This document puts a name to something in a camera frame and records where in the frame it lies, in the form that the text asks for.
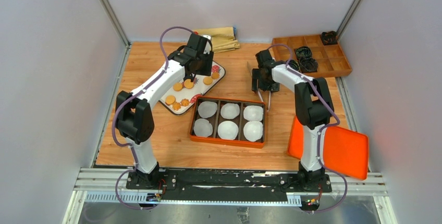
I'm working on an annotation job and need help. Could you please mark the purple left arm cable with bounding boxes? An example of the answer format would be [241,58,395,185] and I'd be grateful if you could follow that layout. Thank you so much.
[111,26,196,211]

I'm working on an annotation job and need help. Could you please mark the white paper cup front right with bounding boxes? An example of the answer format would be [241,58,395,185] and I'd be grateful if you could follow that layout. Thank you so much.
[243,121,264,142]

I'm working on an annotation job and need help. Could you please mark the flower yellow cookie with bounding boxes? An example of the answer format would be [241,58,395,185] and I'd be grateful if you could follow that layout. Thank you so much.
[180,98,190,107]
[171,102,181,111]

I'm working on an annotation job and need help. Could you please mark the white paper cup front middle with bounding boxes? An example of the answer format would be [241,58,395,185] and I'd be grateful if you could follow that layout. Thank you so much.
[217,121,239,140]

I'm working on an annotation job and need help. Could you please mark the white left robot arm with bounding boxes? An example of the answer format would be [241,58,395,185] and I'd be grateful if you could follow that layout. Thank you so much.
[112,33,214,189]

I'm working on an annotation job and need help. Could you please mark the wooden compartment organizer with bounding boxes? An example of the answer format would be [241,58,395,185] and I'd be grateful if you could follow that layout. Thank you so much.
[272,34,352,78]

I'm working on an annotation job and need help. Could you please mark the white paper cup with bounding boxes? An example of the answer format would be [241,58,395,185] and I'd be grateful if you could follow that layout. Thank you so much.
[197,101,218,119]
[193,118,213,138]
[243,105,264,121]
[243,121,264,142]
[217,121,239,140]
[220,103,240,120]

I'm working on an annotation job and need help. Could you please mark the swirl yellow cookie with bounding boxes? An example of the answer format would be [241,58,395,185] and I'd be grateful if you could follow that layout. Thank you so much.
[211,72,220,80]

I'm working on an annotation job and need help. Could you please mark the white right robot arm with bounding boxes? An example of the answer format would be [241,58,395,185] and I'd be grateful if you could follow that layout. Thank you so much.
[252,49,335,192]

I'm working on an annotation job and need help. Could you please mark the round yellow cookie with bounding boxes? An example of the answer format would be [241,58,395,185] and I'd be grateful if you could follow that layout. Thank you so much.
[183,79,194,89]
[203,77,213,85]
[165,95,176,105]
[173,82,183,92]

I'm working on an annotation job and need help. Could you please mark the dark rolled item in corner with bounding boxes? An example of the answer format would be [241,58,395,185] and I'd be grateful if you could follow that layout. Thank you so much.
[320,31,338,46]

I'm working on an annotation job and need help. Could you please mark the orange compartment cookie box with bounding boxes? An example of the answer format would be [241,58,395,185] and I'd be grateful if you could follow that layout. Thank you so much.
[189,96,266,148]

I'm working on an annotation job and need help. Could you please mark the white paper cup back right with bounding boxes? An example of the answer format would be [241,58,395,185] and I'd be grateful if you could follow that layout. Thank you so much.
[243,105,264,121]

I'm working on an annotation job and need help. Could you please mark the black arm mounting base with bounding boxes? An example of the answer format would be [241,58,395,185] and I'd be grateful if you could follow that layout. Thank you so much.
[126,169,332,203]

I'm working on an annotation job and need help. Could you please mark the white paper cup back middle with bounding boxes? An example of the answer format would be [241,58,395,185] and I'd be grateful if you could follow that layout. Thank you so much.
[220,103,240,120]

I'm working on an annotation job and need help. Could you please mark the folded yellow cloth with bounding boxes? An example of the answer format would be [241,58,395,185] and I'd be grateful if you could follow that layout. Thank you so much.
[193,27,240,53]

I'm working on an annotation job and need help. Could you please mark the white strawberry tray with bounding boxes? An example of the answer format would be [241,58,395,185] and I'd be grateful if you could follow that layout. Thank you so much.
[159,61,226,115]

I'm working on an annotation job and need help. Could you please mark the white paper cup front left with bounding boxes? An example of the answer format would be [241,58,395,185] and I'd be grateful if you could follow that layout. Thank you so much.
[193,118,213,138]

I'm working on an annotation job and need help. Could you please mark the metal tongs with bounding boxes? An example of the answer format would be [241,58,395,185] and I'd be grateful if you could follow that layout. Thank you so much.
[246,62,272,113]

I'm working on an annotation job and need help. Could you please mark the white paper cup back left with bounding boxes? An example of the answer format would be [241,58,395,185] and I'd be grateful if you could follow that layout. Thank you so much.
[197,101,218,119]

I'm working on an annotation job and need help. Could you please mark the orange box lid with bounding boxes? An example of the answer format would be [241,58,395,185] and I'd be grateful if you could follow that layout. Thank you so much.
[286,115,370,181]

